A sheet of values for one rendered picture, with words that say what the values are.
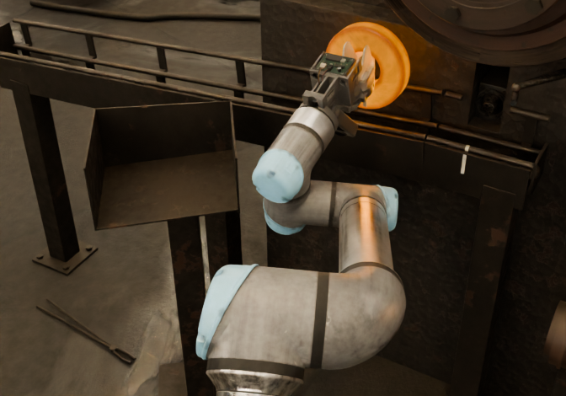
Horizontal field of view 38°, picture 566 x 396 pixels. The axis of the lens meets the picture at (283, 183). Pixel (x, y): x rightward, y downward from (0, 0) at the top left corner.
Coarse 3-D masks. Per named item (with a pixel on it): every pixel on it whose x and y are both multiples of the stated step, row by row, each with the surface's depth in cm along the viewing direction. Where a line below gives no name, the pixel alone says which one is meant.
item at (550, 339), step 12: (564, 312) 137; (552, 324) 138; (564, 324) 136; (552, 336) 138; (564, 336) 136; (552, 348) 137; (564, 348) 136; (552, 360) 139; (564, 360) 137; (564, 372) 142; (564, 384) 141
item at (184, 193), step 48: (96, 144) 154; (144, 144) 161; (192, 144) 163; (96, 192) 150; (144, 192) 155; (192, 192) 154; (192, 240) 160; (192, 288) 167; (192, 336) 175; (192, 384) 184
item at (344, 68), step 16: (320, 64) 135; (336, 64) 135; (352, 64) 135; (320, 80) 135; (336, 80) 132; (352, 80) 134; (304, 96) 131; (320, 96) 130; (336, 96) 135; (352, 96) 136; (336, 128) 133
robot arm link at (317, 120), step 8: (296, 112) 131; (304, 112) 130; (312, 112) 130; (320, 112) 130; (288, 120) 131; (296, 120) 129; (304, 120) 129; (312, 120) 129; (320, 120) 129; (328, 120) 130; (312, 128) 128; (320, 128) 129; (328, 128) 130; (320, 136) 129; (328, 136) 130
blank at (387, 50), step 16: (352, 32) 143; (368, 32) 142; (384, 32) 142; (336, 48) 147; (384, 48) 142; (400, 48) 142; (384, 64) 143; (400, 64) 142; (384, 80) 145; (400, 80) 143; (384, 96) 146
